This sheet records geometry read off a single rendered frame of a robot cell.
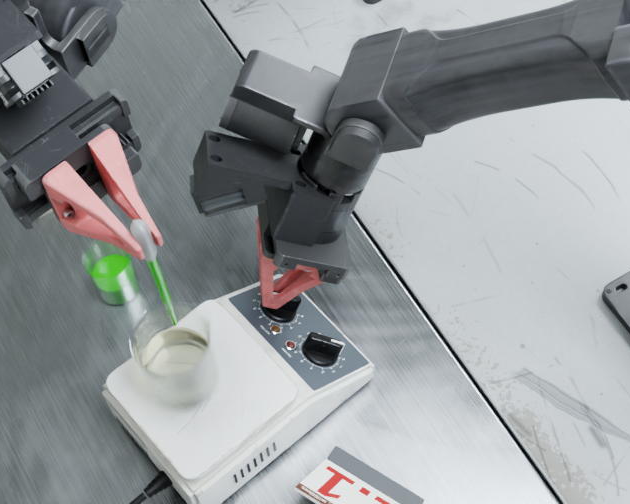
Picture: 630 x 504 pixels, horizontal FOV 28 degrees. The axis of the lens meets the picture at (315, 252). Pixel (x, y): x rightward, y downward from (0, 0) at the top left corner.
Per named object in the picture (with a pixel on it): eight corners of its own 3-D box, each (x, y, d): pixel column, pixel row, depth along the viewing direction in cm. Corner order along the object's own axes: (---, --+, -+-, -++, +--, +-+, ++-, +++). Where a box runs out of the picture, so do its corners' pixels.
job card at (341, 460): (335, 446, 109) (334, 429, 106) (424, 500, 107) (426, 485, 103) (296, 504, 107) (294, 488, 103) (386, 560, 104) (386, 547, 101)
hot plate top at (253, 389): (214, 298, 108) (213, 293, 107) (304, 395, 103) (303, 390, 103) (101, 384, 105) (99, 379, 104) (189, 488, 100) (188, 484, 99)
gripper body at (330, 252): (270, 270, 100) (302, 203, 96) (260, 188, 108) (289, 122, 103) (344, 285, 102) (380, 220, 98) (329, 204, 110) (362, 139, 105)
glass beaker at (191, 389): (179, 432, 102) (163, 392, 94) (130, 379, 104) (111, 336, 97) (244, 377, 104) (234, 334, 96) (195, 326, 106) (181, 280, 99)
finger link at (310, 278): (234, 318, 107) (271, 239, 101) (229, 261, 112) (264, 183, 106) (308, 332, 109) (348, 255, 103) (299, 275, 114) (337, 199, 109)
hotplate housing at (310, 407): (284, 283, 117) (278, 241, 110) (378, 379, 112) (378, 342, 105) (92, 432, 111) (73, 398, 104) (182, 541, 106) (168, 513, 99)
